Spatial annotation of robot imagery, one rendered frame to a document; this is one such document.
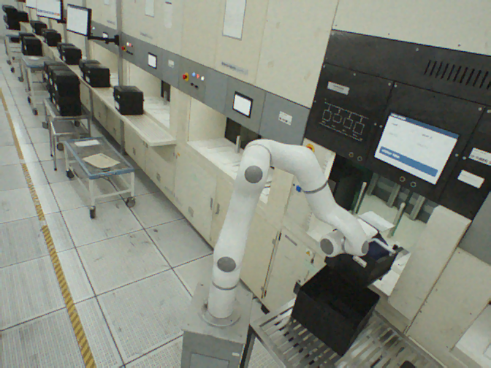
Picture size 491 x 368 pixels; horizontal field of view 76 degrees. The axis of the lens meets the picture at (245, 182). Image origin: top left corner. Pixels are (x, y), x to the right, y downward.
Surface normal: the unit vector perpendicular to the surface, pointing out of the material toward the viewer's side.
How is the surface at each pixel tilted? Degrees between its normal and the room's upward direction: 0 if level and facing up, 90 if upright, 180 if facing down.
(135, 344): 0
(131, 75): 90
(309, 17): 90
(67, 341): 0
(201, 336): 90
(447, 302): 90
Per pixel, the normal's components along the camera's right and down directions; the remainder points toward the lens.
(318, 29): -0.79, 0.18
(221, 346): -0.13, 0.44
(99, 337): 0.15, -0.87
